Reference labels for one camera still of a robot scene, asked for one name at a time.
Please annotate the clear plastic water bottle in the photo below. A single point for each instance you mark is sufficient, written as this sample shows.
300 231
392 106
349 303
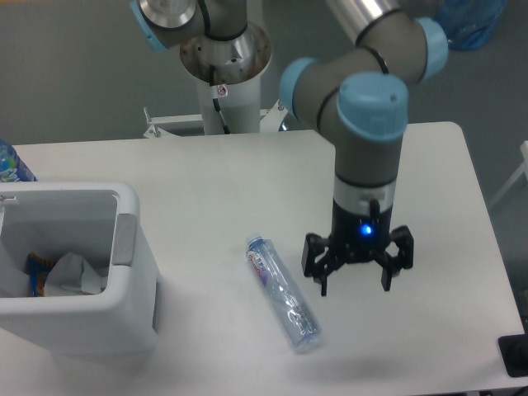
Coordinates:
292 310

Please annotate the black device at table corner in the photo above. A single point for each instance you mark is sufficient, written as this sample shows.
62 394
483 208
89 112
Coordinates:
513 349

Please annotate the white frame at right edge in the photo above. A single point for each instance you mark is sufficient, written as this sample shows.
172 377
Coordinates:
513 184

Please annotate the white trash can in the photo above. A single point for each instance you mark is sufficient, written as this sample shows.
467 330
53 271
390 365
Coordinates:
100 222

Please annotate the white tissue wrapper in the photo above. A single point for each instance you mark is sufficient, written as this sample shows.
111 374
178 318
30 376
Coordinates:
72 275

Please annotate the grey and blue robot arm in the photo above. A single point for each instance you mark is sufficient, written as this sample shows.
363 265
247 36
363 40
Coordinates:
358 103

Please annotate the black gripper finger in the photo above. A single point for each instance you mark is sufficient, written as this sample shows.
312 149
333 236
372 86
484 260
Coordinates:
322 256
403 239

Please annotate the orange blue snack wrapper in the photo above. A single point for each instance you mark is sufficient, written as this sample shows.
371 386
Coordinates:
39 269

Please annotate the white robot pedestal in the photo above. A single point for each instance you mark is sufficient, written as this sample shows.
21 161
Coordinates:
228 83

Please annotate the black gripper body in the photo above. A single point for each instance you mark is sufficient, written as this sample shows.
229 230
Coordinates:
354 236

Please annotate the blue labelled bottle at edge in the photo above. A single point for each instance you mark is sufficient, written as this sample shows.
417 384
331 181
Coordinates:
13 169

